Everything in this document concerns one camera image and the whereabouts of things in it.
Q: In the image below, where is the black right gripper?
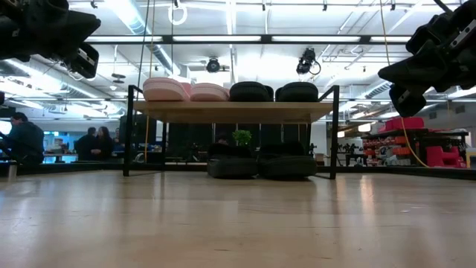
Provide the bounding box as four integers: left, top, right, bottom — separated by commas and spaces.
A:
378, 0, 476, 92

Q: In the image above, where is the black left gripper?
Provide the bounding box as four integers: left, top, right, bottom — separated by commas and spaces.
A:
0, 0, 102, 63

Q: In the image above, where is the black rubber slide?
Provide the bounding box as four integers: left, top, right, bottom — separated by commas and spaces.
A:
228, 80, 274, 103
206, 142, 259, 179
257, 141, 318, 179
274, 81, 320, 103

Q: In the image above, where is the pink rubber slide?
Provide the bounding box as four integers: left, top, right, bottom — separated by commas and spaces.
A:
189, 82, 231, 103
141, 77, 191, 103

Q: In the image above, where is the red plastic bin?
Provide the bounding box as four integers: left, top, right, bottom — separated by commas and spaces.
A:
378, 116, 426, 133

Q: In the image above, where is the black storage rack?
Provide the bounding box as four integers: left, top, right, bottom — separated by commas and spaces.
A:
361, 128, 470, 168

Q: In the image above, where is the red step stool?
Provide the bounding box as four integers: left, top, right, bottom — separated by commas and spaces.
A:
425, 145, 466, 169

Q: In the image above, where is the person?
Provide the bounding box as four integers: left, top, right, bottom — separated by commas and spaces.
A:
0, 111, 46, 167
75, 126, 100, 162
96, 126, 115, 162

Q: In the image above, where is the black overhead light bar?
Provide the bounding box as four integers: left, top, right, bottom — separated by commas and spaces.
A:
84, 33, 414, 46

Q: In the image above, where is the round black ceiling device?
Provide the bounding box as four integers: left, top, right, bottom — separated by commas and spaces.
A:
205, 57, 222, 74

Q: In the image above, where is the green potted plant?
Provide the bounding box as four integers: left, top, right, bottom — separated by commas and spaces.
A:
232, 129, 254, 147

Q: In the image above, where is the yellow hanging cable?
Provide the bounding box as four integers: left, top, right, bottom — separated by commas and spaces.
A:
379, 0, 429, 168

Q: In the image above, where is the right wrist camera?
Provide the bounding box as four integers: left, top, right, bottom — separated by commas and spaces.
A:
388, 83, 428, 119

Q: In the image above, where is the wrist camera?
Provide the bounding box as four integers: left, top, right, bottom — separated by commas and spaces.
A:
388, 83, 428, 119
69, 41, 100, 80

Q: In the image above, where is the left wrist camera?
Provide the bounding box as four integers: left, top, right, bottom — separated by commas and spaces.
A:
69, 41, 100, 80

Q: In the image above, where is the black hanging cable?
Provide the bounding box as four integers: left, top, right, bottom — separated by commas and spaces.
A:
136, 0, 150, 89

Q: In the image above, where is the black overhead camera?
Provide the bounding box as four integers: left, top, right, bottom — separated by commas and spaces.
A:
295, 47, 322, 76

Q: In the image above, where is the black table edge frame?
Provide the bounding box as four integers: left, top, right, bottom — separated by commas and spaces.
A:
0, 160, 476, 182

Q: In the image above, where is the white cable ring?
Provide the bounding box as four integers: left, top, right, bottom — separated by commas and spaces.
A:
167, 1, 188, 27

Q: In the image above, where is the wooden shelf with black frame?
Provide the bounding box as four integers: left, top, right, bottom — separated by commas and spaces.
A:
122, 84, 341, 181

